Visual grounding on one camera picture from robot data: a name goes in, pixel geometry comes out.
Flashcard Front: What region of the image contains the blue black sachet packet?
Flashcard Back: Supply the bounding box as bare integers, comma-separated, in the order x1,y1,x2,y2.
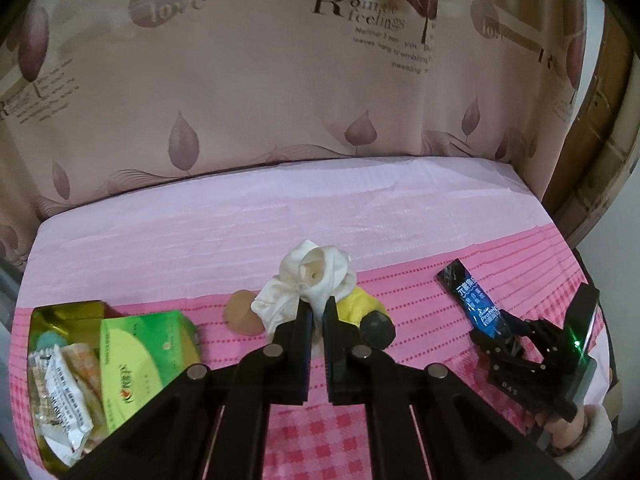
437,259,512,340

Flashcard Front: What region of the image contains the yellow plush toy white bow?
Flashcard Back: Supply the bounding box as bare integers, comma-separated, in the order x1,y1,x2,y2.
224,240,396,358

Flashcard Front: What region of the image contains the yellow striped cloth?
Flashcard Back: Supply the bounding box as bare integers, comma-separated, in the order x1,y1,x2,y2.
61,342,102,408

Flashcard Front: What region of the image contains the white printed wipes packet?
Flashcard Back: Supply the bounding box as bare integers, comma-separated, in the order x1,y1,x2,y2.
28,344,94,467

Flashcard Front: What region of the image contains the teal fluffy scrunchie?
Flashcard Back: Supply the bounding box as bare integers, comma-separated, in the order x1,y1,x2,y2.
34,330,68,351

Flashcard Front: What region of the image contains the white fleece sleeve forearm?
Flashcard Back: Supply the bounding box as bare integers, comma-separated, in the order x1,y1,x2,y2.
555,405,613,479

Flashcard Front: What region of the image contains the person's right hand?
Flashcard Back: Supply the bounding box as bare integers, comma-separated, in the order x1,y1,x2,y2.
535,405,587,451

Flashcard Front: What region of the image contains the green tissue pack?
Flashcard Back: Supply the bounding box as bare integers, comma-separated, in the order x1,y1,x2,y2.
99,311,201,432

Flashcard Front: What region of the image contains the pink checkered tablecloth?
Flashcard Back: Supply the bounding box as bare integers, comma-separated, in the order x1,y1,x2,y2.
9,157,585,479

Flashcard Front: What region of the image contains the gold metal tin box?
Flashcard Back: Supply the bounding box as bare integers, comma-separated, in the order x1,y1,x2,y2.
26,300,122,479

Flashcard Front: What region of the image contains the beige leaf print curtain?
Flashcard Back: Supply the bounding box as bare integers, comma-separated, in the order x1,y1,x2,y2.
1,0,588,266

